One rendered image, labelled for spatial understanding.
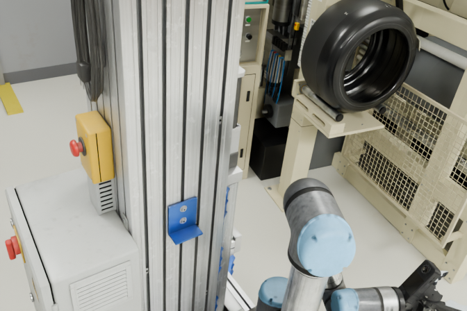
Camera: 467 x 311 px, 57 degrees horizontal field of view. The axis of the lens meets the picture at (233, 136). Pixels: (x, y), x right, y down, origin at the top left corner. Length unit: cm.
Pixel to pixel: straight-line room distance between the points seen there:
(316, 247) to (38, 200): 65
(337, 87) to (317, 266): 132
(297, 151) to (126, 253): 193
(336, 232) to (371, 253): 199
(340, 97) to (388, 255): 115
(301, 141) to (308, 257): 188
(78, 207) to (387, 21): 158
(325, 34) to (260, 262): 133
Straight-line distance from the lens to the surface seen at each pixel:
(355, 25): 207
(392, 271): 281
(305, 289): 102
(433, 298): 124
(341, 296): 115
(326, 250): 90
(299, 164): 284
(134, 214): 97
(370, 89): 250
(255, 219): 286
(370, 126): 244
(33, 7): 439
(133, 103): 81
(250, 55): 271
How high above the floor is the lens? 195
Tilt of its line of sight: 32 degrees down
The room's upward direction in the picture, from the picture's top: 6 degrees clockwise
